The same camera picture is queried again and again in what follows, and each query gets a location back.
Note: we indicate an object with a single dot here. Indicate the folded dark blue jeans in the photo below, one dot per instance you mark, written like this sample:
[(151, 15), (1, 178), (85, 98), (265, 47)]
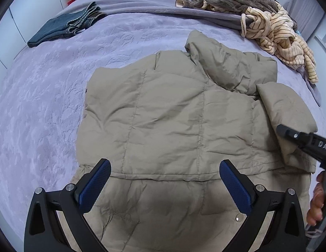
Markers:
[(50, 30)]

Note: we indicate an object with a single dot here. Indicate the cream striped garment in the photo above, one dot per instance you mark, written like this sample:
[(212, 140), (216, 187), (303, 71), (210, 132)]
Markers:
[(281, 39)]

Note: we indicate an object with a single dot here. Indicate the purple embossed blanket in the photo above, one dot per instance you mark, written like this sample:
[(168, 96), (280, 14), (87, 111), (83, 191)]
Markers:
[(47, 97)]

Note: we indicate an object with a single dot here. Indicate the khaki puffer jacket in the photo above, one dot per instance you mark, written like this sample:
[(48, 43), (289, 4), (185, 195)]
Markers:
[(165, 123)]

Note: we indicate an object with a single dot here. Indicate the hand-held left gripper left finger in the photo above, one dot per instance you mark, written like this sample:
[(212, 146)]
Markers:
[(96, 183)]

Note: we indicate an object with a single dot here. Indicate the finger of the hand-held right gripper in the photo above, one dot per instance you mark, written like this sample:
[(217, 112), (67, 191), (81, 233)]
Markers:
[(307, 141)]

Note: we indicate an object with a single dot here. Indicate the brown striped garment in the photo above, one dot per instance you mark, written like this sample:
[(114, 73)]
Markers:
[(231, 2)]

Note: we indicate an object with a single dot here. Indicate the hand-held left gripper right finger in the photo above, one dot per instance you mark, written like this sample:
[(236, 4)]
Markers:
[(235, 186)]

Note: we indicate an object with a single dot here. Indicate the person's right hand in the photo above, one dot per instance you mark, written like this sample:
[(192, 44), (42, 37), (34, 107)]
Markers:
[(314, 210)]

